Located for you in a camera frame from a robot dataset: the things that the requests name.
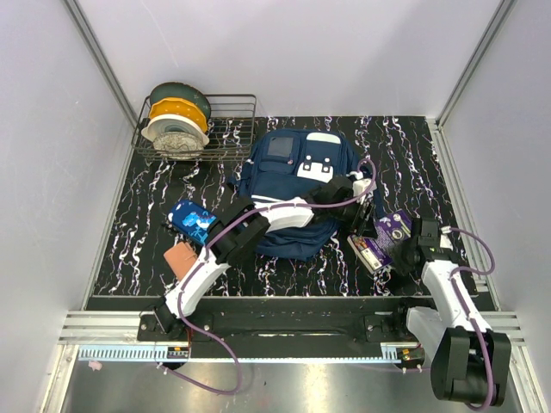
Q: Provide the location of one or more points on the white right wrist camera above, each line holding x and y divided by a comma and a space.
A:
445, 242

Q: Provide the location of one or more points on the speckled grey plate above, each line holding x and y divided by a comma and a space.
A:
178, 146

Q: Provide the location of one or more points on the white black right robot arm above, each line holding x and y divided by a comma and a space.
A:
469, 361

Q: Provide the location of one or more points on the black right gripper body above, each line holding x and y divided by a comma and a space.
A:
400, 255

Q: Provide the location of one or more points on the yellow plate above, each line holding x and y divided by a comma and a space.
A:
181, 107

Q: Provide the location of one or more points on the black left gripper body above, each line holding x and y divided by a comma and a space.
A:
357, 225

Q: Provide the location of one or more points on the navy blue student backpack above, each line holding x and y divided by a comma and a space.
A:
316, 179

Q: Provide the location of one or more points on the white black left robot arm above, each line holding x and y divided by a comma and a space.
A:
235, 234

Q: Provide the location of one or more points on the dark green plate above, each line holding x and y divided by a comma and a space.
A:
183, 91

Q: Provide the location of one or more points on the dark wire dish rack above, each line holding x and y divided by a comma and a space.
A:
231, 129

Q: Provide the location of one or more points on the small pink eraser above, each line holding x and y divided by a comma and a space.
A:
95, 365

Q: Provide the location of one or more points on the purple paperback book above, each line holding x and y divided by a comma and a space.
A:
376, 253

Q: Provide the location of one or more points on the blue patterned pencil case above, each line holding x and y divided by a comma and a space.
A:
191, 220

